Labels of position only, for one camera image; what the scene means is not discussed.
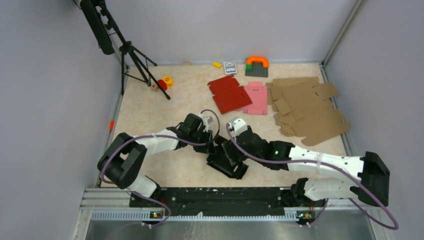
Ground orange arch toy block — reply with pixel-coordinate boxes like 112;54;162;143
245;56;269;68

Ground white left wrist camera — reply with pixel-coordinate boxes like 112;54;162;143
201;114;214;132

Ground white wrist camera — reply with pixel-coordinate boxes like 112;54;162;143
201;114;214;132
229;117;248;136

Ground small wooden cube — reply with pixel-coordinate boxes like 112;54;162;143
150;85;159;92

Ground yellow small block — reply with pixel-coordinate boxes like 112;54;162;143
212;61;222;69

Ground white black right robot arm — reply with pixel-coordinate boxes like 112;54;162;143
226;125;390;207

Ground pink flat cardboard sheet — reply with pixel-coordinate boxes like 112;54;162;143
238;81;268;115

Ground black corrugated paper box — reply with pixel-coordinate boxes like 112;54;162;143
206;136;249;180

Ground black camera tripod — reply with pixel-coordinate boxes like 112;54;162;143
74;0;171;100

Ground brown flat cardboard sheets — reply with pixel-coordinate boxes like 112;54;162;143
266;76;351;147

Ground grey building baseplate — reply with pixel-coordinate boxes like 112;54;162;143
245;63;269;78

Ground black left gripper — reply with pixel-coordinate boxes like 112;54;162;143
188;129;217;155

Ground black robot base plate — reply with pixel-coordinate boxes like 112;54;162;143
129;186;327;218

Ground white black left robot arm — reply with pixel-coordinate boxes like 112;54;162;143
97;113;214;207

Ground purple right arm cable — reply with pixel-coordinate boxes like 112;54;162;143
225;123;400;231

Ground red yellow toy spool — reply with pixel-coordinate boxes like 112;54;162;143
157;75;174;91

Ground playing card deck box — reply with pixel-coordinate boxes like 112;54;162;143
223;61;238;75

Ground red flat cardboard sheet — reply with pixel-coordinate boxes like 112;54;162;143
207;75;253;114

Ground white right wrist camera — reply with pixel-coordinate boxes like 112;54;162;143
229;117;248;136

